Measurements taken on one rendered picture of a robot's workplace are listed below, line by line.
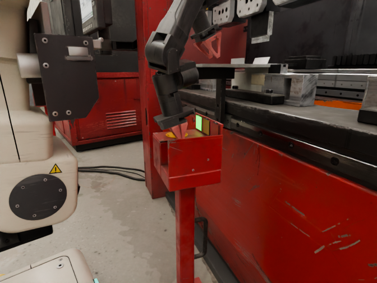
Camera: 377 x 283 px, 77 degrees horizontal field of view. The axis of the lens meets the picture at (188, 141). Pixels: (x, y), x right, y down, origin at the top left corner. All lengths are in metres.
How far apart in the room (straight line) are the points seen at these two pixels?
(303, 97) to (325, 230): 0.38
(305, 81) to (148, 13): 1.18
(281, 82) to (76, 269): 0.98
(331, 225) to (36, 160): 0.64
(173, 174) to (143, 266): 0.84
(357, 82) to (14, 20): 0.96
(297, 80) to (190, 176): 0.43
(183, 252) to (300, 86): 0.66
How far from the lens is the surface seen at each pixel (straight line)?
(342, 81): 1.03
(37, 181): 0.58
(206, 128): 0.74
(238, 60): 0.93
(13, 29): 0.58
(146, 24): 1.70
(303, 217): 0.68
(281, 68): 0.88
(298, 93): 0.80
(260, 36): 0.99
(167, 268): 1.39
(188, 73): 0.64
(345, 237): 0.62
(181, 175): 0.65
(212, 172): 0.69
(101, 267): 1.46
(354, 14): 1.38
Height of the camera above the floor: 0.98
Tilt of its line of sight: 17 degrees down
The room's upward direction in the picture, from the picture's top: straight up
